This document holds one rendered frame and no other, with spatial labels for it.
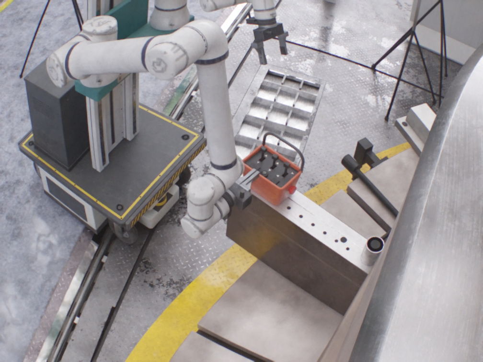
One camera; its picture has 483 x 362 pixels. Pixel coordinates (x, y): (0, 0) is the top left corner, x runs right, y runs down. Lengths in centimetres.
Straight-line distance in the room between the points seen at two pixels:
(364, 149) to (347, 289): 103
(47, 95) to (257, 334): 147
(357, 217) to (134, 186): 107
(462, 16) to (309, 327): 321
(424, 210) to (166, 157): 212
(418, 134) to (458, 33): 184
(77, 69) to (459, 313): 156
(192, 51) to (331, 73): 259
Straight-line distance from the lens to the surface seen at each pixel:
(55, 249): 317
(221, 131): 198
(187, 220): 211
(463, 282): 105
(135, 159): 307
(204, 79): 187
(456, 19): 494
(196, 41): 171
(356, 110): 397
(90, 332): 289
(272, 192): 238
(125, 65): 182
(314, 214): 244
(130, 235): 304
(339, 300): 257
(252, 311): 259
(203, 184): 203
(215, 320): 256
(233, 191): 222
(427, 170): 121
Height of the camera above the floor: 258
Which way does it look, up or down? 49 degrees down
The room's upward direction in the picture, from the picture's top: 7 degrees clockwise
